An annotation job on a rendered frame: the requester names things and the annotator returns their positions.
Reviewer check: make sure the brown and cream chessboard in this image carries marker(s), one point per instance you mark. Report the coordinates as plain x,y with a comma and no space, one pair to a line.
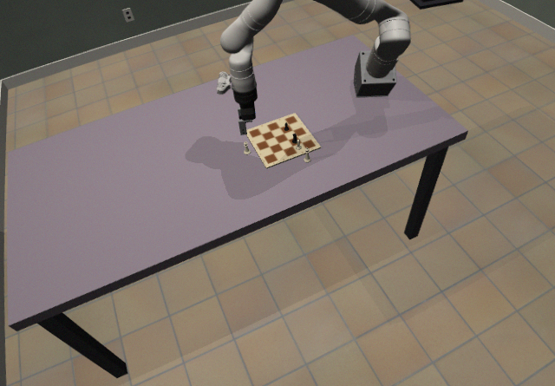
274,145

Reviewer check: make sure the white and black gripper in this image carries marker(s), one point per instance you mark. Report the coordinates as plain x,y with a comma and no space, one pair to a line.
245,94

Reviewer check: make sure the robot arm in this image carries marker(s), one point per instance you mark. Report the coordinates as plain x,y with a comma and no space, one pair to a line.
394,32

